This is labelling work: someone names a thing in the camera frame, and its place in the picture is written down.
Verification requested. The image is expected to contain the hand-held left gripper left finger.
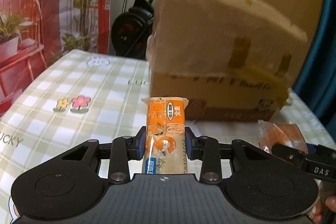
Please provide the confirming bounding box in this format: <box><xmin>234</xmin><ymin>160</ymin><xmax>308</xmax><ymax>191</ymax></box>
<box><xmin>45</xmin><ymin>126</ymin><xmax>147</xmax><ymax>185</ymax></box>

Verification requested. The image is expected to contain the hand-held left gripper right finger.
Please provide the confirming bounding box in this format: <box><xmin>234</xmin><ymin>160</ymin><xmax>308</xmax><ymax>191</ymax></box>
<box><xmin>184</xmin><ymin>126</ymin><xmax>286</xmax><ymax>184</ymax></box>

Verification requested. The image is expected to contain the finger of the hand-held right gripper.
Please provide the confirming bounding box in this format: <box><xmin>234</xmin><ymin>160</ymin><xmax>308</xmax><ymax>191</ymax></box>
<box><xmin>305</xmin><ymin>143</ymin><xmax>336</xmax><ymax>159</ymax></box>
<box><xmin>272</xmin><ymin>143</ymin><xmax>310</xmax><ymax>171</ymax></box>

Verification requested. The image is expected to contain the brown biscuit packet clear wrap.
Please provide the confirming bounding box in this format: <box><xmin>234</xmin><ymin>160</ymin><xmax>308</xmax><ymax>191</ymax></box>
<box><xmin>257</xmin><ymin>120</ymin><xmax>310</xmax><ymax>155</ymax></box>

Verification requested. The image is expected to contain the orange cracker packet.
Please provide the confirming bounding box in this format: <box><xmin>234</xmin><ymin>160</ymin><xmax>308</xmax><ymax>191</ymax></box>
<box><xmin>141</xmin><ymin>96</ymin><xmax>190</xmax><ymax>174</ymax></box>

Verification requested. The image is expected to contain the cardboard box with plastic liner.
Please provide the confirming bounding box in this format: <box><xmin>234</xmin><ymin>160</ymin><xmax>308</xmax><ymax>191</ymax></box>
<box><xmin>146</xmin><ymin>0</ymin><xmax>309</xmax><ymax>122</ymax></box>

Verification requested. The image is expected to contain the person's right hand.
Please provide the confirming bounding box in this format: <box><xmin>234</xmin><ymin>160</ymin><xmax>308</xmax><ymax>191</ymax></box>
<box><xmin>313</xmin><ymin>196</ymin><xmax>336</xmax><ymax>219</ymax></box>

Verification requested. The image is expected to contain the green checked tablecloth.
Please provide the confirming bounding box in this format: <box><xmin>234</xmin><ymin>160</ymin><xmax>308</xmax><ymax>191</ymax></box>
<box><xmin>0</xmin><ymin>49</ymin><xmax>336</xmax><ymax>224</ymax></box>

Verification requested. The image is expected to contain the teal curtain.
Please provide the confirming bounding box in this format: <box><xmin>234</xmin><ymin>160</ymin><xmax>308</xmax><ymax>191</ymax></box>
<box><xmin>293</xmin><ymin>0</ymin><xmax>336</xmax><ymax>135</ymax></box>

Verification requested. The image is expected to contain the black exercise bike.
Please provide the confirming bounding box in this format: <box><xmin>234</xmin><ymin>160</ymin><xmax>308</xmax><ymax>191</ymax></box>
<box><xmin>110</xmin><ymin>0</ymin><xmax>179</xmax><ymax>59</ymax></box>

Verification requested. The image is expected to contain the printed backdrop cloth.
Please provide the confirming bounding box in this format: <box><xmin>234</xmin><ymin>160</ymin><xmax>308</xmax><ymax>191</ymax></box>
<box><xmin>0</xmin><ymin>0</ymin><xmax>117</xmax><ymax>119</ymax></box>

